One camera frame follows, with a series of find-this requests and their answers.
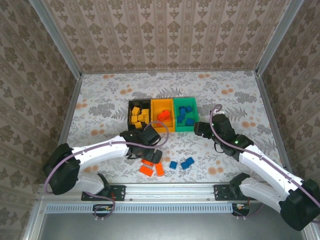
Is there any black plastic bin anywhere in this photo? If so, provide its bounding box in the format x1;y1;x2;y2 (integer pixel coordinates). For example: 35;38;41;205
127;99;153;133

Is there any yellow plastic bin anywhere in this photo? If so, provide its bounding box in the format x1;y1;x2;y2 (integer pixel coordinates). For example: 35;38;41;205
149;98;177;133

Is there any green plastic bin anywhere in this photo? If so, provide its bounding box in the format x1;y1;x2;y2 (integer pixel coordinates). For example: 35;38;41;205
172;96;200;133

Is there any floral tablecloth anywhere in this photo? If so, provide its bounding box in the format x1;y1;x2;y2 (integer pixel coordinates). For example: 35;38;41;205
65;70;286;185

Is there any grey metal panel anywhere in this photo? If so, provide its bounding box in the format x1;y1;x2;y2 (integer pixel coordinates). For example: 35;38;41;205
37;212;308;240

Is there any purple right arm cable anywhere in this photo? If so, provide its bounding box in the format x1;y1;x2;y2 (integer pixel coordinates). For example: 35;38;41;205
209;103;320;208

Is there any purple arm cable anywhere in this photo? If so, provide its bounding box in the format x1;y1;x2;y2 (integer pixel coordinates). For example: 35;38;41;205
44;121;170;195
209;103;320;208

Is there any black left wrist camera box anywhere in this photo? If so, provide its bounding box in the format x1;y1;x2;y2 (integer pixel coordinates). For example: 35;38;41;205
144;125;162;148

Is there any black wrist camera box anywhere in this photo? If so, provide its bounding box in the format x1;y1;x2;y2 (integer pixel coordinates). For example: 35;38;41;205
194;121;213;139
144;125;162;148

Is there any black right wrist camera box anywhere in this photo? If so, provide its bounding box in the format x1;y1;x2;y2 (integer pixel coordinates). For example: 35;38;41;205
194;121;213;139

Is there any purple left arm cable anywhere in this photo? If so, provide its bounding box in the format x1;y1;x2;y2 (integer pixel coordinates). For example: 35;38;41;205
44;121;170;195

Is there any aluminium side rail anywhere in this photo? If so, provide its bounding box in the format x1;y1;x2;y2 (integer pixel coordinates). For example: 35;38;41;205
254;73;293;176
57;76;83;147

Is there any aluminium front rail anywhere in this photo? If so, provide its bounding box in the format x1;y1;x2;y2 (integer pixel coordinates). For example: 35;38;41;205
36;182;253;203

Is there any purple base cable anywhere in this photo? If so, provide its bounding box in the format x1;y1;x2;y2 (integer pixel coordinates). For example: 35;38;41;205
81;191;116;221

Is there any slotted grey cable duct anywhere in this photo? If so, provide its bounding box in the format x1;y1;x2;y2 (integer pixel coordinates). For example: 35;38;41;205
44;202;235;215

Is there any aluminium frame post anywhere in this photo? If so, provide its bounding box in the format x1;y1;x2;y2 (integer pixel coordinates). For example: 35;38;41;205
254;0;305;76
27;0;84;80

